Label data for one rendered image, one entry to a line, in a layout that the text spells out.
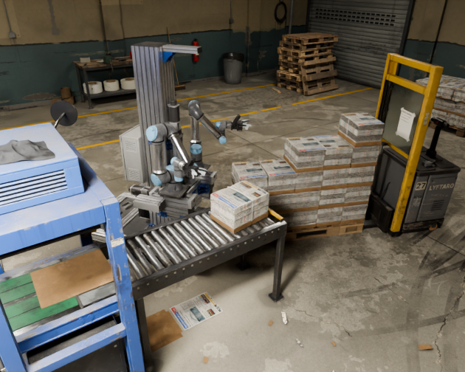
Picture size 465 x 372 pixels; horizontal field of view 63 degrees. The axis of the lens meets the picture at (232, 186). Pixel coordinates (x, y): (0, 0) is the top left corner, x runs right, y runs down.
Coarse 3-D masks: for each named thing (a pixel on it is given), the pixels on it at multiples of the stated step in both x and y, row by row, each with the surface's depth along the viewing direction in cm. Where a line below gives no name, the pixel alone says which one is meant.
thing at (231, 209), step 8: (216, 192) 298; (224, 192) 298; (216, 200) 292; (224, 200) 288; (232, 200) 288; (240, 200) 288; (216, 208) 296; (224, 208) 287; (232, 208) 279; (240, 208) 281; (248, 208) 288; (216, 216) 299; (224, 216) 291; (232, 216) 283; (240, 216) 286; (248, 216) 293; (232, 224) 287; (240, 224) 290
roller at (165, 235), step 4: (160, 228) 294; (160, 232) 292; (164, 232) 289; (164, 236) 287; (168, 236) 285; (168, 240) 282; (172, 240) 281; (172, 244) 278; (176, 244) 277; (172, 248) 278; (176, 248) 273; (180, 248) 273; (176, 252) 272; (180, 252) 269; (184, 252) 269; (180, 256) 268; (184, 256) 265; (188, 256) 266; (184, 260) 264
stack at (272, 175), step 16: (272, 160) 401; (240, 176) 367; (256, 176) 367; (272, 176) 370; (288, 176) 374; (304, 176) 379; (320, 176) 383; (336, 176) 387; (304, 192) 388; (320, 192) 394; (336, 192) 396; (272, 208) 389; (288, 208) 393; (336, 208) 407; (288, 224) 403; (304, 224) 408; (336, 224) 418; (288, 240) 413
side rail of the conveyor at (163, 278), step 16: (272, 224) 300; (240, 240) 282; (256, 240) 289; (272, 240) 301; (208, 256) 266; (224, 256) 276; (160, 272) 250; (176, 272) 255; (192, 272) 263; (144, 288) 244; (160, 288) 252
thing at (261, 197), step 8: (240, 184) 311; (248, 184) 311; (248, 192) 299; (256, 192) 299; (264, 192) 300; (256, 200) 291; (264, 200) 298; (256, 208) 296; (264, 208) 303; (256, 216) 300
